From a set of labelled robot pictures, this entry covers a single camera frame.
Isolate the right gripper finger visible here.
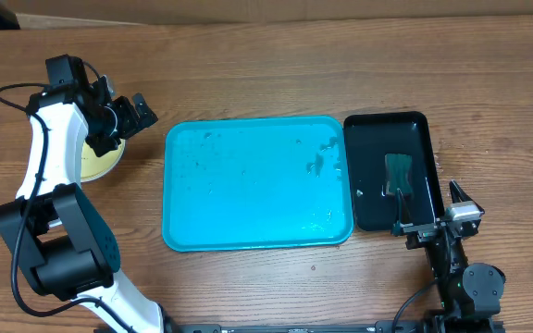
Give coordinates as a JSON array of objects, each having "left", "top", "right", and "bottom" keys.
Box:
[
  {"left": 390, "top": 188, "right": 413, "bottom": 236},
  {"left": 449, "top": 179, "right": 484, "bottom": 215}
]

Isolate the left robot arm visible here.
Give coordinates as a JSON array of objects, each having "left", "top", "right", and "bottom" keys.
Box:
[{"left": 0, "top": 55, "right": 175, "bottom": 332}]

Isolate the teal plastic tray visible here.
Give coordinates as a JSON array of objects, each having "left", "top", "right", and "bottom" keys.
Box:
[{"left": 161, "top": 116, "right": 353, "bottom": 253}]

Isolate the yellow plate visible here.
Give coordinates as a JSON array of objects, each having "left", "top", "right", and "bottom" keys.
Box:
[{"left": 81, "top": 140, "right": 126, "bottom": 182}]

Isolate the black water tray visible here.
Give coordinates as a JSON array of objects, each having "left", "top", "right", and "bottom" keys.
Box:
[{"left": 343, "top": 111, "right": 445, "bottom": 231}]

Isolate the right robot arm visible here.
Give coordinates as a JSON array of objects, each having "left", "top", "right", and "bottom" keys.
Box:
[{"left": 390, "top": 180, "right": 506, "bottom": 333}]

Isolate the green orange sponge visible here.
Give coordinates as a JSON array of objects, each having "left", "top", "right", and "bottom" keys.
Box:
[{"left": 384, "top": 154, "right": 413, "bottom": 197}]

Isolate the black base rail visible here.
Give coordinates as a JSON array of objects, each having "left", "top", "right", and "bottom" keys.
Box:
[{"left": 175, "top": 320, "right": 433, "bottom": 333}]

